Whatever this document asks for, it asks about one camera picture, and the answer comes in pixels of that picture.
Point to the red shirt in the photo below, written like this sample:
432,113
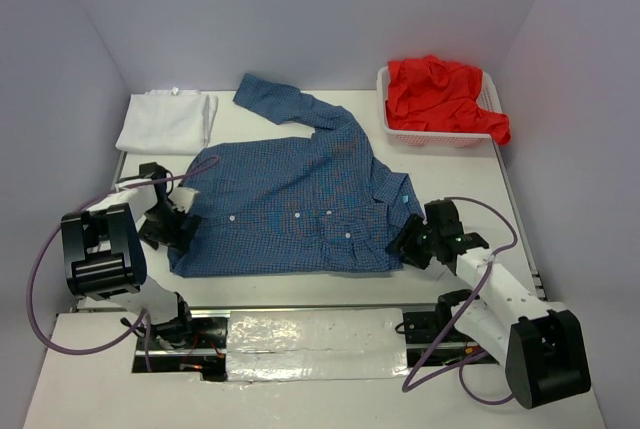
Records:
433,95

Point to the white plastic basket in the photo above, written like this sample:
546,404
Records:
488,99

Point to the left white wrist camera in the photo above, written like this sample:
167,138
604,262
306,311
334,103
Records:
183,198

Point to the blue plaid long sleeve shirt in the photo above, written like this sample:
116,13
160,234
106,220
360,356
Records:
323,203

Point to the folded white shirt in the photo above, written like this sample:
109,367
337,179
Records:
174,122

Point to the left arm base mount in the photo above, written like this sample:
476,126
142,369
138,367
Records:
201,353

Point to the shiny silver tape sheet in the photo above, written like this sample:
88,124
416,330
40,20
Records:
311,345

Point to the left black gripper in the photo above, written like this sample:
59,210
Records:
150,234

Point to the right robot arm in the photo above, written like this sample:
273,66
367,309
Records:
541,349

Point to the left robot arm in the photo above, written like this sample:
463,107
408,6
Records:
104,244

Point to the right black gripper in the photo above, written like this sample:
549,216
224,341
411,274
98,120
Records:
411,226

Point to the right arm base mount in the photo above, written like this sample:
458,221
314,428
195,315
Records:
420,328

